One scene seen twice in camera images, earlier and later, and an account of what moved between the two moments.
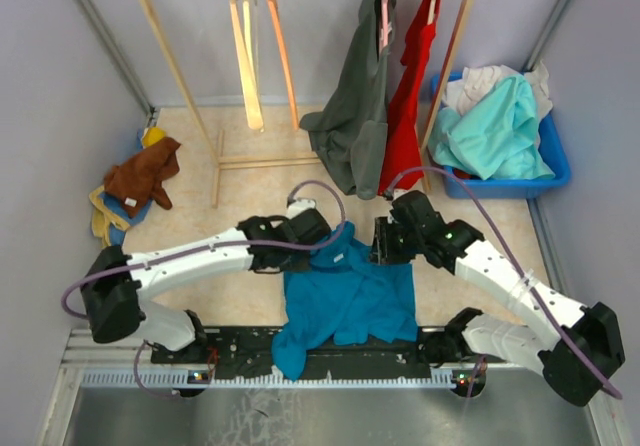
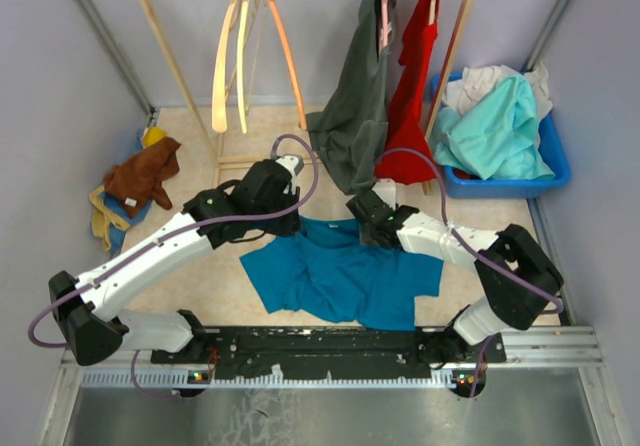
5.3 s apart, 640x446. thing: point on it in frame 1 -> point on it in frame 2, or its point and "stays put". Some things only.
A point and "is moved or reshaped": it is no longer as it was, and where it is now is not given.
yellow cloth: [151, 135] stays put
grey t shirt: [349, 131] stays put
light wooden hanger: [252, 103] -> [221, 61]
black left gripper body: [299, 262] -> [283, 224]
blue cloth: [117, 235] stays put
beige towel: [103, 217] stays put
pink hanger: [385, 6] stays put
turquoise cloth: [496, 138] stays put
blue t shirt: [344, 293] is moved or reshaped
